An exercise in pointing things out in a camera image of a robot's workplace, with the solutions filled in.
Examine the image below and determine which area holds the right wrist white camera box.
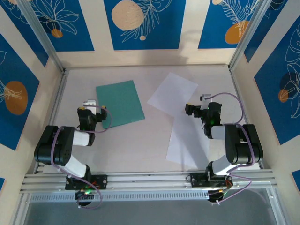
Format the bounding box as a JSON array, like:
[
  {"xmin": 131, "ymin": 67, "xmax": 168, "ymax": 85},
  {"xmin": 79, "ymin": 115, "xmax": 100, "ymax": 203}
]
[{"xmin": 200, "ymin": 93, "xmax": 213, "ymax": 110}]

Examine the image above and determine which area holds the grey slotted cable duct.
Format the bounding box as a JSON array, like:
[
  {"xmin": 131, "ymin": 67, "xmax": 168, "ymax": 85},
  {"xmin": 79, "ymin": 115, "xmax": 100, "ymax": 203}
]
[{"xmin": 29, "ymin": 189, "xmax": 210, "ymax": 203}]

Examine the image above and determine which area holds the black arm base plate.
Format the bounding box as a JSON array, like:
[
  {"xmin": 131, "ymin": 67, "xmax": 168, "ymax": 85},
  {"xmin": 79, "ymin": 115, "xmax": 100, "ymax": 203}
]
[
  {"xmin": 188, "ymin": 172, "xmax": 234, "ymax": 188},
  {"xmin": 65, "ymin": 173, "xmax": 109, "ymax": 190}
]

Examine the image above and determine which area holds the aluminium corner post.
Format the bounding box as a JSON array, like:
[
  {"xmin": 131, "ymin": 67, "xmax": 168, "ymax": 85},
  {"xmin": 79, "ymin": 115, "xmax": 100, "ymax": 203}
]
[
  {"xmin": 16, "ymin": 0, "xmax": 68, "ymax": 74},
  {"xmin": 227, "ymin": 0, "xmax": 272, "ymax": 71}
]

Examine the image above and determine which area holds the aluminium frame bar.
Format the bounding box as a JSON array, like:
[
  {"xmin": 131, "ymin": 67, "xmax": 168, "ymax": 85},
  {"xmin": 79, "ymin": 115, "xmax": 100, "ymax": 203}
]
[
  {"xmin": 267, "ymin": 185, "xmax": 290, "ymax": 225},
  {"xmin": 10, "ymin": 193, "xmax": 32, "ymax": 225}
]

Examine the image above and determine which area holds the green paper folder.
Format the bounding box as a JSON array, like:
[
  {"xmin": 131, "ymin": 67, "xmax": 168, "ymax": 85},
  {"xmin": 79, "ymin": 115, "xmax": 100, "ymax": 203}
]
[{"xmin": 95, "ymin": 80, "xmax": 146, "ymax": 129}]

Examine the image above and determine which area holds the white paper sheet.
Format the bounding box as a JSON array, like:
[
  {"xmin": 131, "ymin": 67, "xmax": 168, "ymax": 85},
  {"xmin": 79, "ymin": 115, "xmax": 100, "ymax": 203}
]
[
  {"xmin": 165, "ymin": 110, "xmax": 210, "ymax": 169},
  {"xmin": 147, "ymin": 72, "xmax": 199, "ymax": 117}
]

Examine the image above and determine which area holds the black controller box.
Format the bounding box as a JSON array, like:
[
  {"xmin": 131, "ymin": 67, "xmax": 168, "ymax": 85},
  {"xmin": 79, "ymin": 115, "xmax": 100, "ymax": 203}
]
[
  {"xmin": 207, "ymin": 189, "xmax": 232, "ymax": 203},
  {"xmin": 75, "ymin": 190, "xmax": 95, "ymax": 207}
]

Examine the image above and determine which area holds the wide aluminium extrusion rail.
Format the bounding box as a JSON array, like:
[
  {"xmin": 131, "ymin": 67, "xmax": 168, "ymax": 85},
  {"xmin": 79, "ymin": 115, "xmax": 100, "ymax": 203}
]
[{"xmin": 20, "ymin": 169, "xmax": 278, "ymax": 195}]

